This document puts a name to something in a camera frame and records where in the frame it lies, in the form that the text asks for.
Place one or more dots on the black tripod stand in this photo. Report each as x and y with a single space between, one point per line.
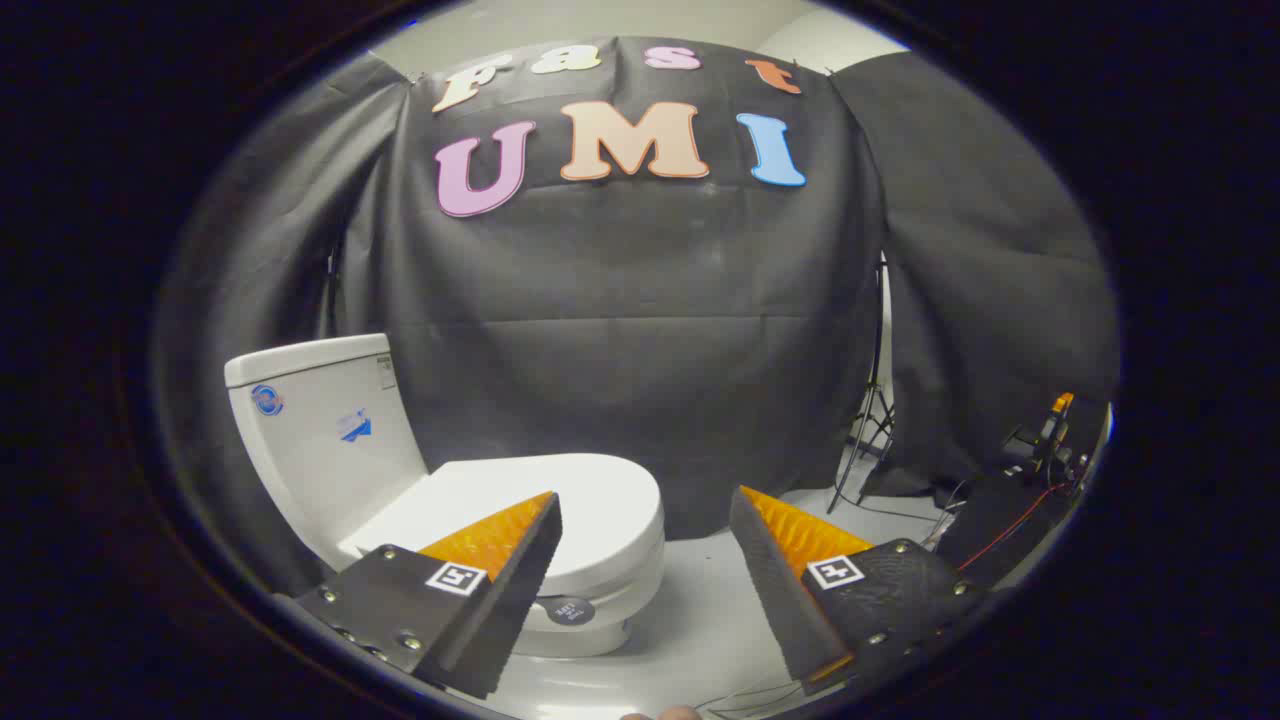
879 350

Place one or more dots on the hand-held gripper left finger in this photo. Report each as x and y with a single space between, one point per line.
510 590

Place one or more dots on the white toilet tank cover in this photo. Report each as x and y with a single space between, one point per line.
300 358

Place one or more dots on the white toilet lid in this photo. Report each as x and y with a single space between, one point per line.
600 500

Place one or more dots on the orange and black device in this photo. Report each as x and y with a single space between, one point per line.
1050 440

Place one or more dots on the white ceramic toilet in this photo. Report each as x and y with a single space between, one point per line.
320 460

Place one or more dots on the black backdrop cloth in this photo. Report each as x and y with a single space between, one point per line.
980 300
620 300
260 250

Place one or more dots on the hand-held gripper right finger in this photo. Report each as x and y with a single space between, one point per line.
775 590

